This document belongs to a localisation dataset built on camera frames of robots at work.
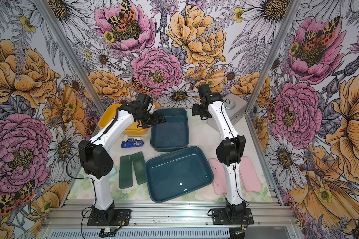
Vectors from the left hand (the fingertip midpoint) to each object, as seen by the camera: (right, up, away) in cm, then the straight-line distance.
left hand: (158, 126), depth 88 cm
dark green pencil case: (-19, -28, +1) cm, 34 cm away
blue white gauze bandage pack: (-19, -11, +11) cm, 25 cm away
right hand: (+24, +6, +4) cm, 25 cm away
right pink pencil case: (+52, -30, -3) cm, 60 cm away
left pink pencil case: (+34, -28, -7) cm, 44 cm away
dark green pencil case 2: (-11, -25, +1) cm, 28 cm away
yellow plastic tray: (-43, +8, +28) cm, 52 cm away
